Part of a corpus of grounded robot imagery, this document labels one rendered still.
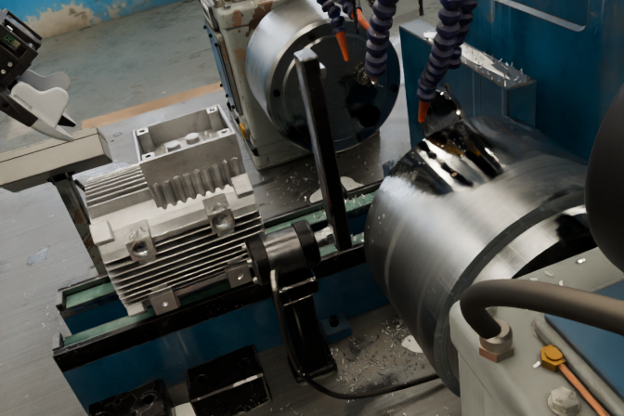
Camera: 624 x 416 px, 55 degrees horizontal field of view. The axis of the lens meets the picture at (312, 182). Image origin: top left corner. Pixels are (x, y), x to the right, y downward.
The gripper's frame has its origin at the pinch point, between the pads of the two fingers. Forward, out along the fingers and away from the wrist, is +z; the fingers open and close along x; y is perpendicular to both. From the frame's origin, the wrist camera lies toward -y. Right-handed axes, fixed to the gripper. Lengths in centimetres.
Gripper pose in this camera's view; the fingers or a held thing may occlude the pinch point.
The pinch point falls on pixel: (61, 130)
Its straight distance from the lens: 83.7
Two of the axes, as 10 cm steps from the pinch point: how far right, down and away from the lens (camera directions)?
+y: 7.2, -6.8, -1.2
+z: 6.2, 5.6, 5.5
